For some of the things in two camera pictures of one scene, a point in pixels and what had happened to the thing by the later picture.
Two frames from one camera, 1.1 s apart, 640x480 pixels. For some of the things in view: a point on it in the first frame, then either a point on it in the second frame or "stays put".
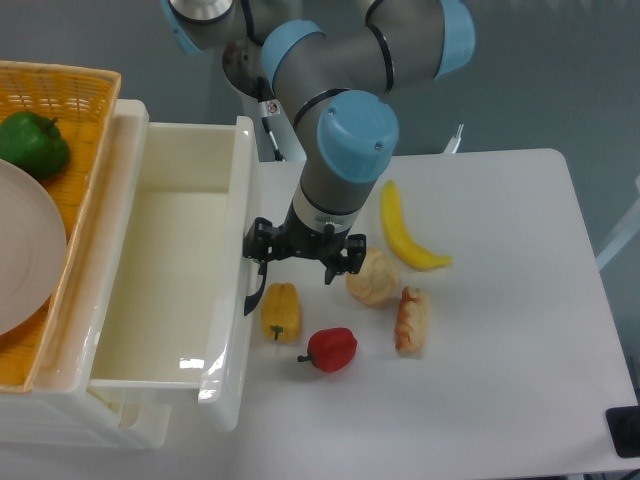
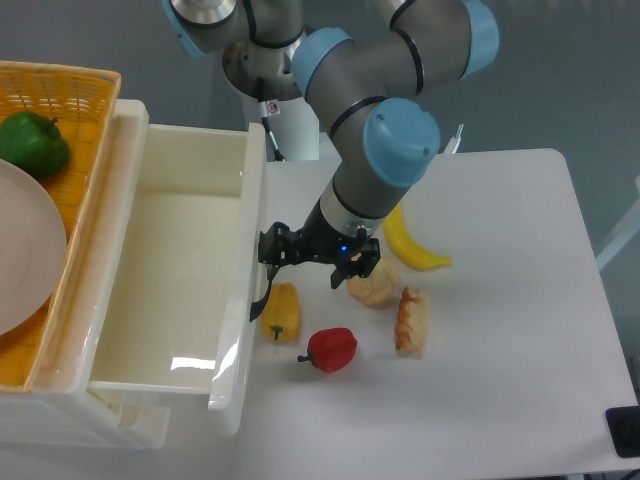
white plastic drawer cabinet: x=59 y=407 stays put
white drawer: x=169 y=287 stays put
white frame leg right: x=628 y=231 stays put
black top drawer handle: x=251 y=300 -> x=257 y=306
